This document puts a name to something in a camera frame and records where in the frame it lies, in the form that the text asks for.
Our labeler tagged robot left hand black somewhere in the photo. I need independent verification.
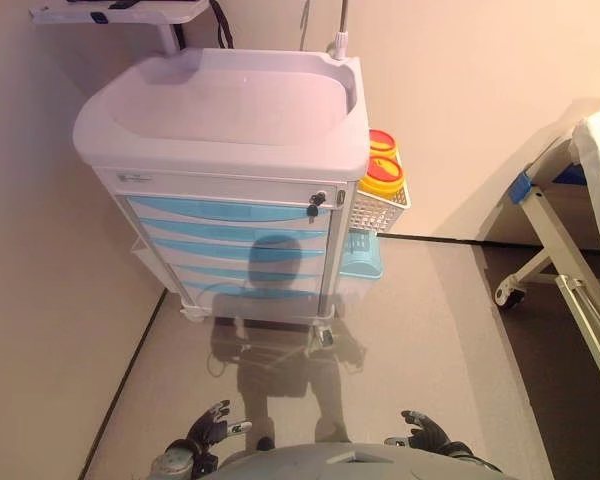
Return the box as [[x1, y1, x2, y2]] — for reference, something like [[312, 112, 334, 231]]
[[182, 399, 254, 454]]

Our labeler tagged robot right hand black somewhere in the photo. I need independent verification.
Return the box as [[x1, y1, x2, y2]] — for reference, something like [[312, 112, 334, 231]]
[[384, 409, 454, 454]]

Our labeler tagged blue front cart drawer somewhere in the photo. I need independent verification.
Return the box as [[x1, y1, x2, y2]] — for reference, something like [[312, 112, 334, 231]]
[[149, 237, 329, 266], [137, 217, 331, 244], [124, 194, 334, 224], [167, 262, 326, 286], [179, 280, 324, 304]]

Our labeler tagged robot torso grey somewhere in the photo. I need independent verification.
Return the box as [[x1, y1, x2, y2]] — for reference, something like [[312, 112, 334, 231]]
[[214, 442, 501, 480]]

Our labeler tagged white object at corner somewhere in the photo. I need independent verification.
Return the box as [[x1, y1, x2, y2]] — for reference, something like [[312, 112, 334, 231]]
[[494, 282, 526, 310]]

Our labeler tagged light blue plastic bin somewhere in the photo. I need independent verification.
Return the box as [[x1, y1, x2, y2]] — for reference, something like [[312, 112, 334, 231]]
[[340, 228, 385, 279]]

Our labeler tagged white perforated side basket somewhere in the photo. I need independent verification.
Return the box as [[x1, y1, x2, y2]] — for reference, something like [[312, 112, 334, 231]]
[[348, 144, 412, 236]]

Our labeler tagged yellow sharps container red lid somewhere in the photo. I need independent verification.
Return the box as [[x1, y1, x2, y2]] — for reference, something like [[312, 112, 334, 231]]
[[357, 154, 406, 204], [368, 128, 401, 161]]

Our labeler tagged cart lock with keys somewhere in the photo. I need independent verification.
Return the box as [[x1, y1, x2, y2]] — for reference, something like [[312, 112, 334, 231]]
[[307, 191, 328, 224]]

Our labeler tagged white medical cart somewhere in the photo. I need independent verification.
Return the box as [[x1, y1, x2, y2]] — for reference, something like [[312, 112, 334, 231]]
[[72, 47, 371, 326]]

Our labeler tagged metal IV pole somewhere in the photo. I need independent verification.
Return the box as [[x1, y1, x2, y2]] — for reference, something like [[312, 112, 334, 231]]
[[329, 0, 354, 61]]

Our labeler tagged white equipment shelf stand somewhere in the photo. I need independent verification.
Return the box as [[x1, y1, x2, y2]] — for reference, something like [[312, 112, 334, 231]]
[[28, 0, 211, 54]]

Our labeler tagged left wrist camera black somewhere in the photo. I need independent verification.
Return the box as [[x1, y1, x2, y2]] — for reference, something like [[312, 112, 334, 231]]
[[194, 452, 219, 476]]

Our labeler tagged hospital bed frame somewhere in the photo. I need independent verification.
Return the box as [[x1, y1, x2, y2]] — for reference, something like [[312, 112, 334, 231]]
[[482, 134, 600, 396]]

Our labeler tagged blue bed corner bracket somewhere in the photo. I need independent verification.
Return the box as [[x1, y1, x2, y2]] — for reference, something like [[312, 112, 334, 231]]
[[509, 172, 534, 205]]

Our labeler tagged black hanging cable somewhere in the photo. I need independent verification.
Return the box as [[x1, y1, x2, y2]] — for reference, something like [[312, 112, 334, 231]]
[[209, 0, 231, 50]]

